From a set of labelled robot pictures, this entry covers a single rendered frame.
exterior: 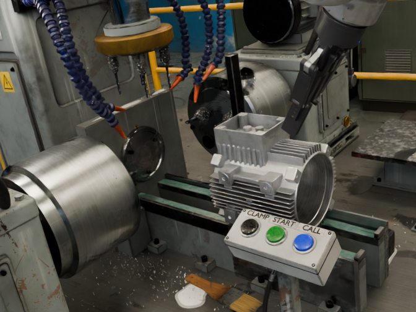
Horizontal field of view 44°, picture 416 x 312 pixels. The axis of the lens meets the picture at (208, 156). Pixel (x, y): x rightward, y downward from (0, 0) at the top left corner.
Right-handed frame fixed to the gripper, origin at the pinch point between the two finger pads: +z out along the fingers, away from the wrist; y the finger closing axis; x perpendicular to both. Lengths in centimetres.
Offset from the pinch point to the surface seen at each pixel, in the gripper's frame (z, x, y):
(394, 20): 91, -67, -310
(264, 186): 14.2, 1.7, 3.9
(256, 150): 12.4, -4.6, -0.9
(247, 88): 22.0, -24.9, -29.8
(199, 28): 297, -340, -474
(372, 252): 22.3, 23.9, -9.0
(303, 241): 5.3, 15.4, 17.8
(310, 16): 12, -31, -65
